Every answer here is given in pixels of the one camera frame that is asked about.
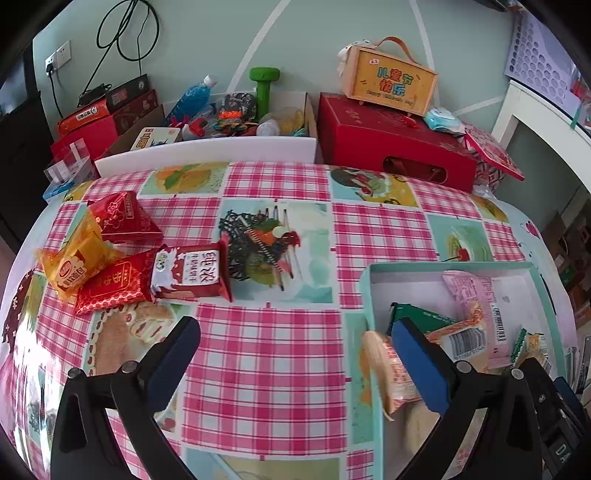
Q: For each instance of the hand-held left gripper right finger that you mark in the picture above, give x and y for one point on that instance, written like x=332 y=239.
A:
x=422 y=364

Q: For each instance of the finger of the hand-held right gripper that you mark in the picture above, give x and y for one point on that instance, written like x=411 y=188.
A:
x=571 y=399
x=542 y=397

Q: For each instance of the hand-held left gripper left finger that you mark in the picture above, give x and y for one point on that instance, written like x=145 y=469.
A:
x=173 y=364

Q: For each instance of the cream calligraphy snack packet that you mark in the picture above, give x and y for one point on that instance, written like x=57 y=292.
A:
x=392 y=369

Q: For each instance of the beige barcode snack packet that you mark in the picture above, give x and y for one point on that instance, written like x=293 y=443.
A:
x=461 y=344

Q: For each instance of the dark green snack packet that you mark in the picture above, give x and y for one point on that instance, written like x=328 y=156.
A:
x=425 y=318

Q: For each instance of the round biscuit clear packet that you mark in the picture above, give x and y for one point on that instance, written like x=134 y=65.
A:
x=531 y=346

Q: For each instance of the pink snack packet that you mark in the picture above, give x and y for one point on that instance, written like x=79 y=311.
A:
x=480 y=300

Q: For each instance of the red white biscuit packet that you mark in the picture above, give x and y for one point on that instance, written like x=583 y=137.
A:
x=194 y=267

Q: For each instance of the shiny red snack packet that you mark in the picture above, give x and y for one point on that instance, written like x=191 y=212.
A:
x=113 y=284

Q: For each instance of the teal shallow tray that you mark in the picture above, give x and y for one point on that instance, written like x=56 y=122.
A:
x=512 y=286

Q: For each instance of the yellow orange bread packet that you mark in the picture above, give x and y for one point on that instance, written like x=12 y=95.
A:
x=76 y=261

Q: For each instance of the red pyramid snack packet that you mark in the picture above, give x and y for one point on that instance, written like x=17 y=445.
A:
x=122 y=219

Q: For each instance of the pink checked picture tablecloth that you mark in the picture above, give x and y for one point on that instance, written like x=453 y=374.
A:
x=300 y=346

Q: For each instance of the brown cardboard box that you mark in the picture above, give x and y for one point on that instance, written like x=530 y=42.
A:
x=570 y=258

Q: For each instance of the white board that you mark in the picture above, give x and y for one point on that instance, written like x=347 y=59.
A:
x=207 y=152

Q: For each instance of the red patterned lid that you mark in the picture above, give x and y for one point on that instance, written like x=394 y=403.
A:
x=491 y=154

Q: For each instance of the clear plastic box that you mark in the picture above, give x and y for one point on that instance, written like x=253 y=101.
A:
x=69 y=164

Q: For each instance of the white card box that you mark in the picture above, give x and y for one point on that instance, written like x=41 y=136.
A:
x=154 y=138

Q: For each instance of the large red gift box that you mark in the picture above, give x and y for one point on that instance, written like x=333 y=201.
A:
x=369 y=134

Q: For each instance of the plain red box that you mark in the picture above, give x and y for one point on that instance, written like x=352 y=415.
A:
x=87 y=138

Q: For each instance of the light blue small packet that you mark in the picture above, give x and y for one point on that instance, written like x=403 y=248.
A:
x=443 y=121

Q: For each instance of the dark red box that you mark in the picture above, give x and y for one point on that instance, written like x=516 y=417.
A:
x=136 y=113

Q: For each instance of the orange flat box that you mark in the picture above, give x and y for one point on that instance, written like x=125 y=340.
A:
x=83 y=117

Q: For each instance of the black cabinet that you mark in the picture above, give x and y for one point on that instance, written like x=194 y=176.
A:
x=23 y=147

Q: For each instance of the blue water bottle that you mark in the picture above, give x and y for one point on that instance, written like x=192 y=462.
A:
x=191 y=99

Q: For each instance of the dark snack bag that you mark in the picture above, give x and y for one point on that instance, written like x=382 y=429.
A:
x=238 y=105

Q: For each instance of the open cardboard box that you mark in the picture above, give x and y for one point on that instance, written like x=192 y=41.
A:
x=309 y=113

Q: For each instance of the black flat box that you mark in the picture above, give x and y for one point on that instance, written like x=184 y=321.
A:
x=127 y=92

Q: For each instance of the black power adapter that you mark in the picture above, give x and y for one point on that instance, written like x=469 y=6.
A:
x=94 y=94

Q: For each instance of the green dumbbell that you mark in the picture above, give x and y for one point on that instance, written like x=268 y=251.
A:
x=263 y=92

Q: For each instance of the purple perforated basket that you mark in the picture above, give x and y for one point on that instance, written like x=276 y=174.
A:
x=540 y=55

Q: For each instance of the white wall socket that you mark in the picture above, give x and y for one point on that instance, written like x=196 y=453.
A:
x=57 y=57

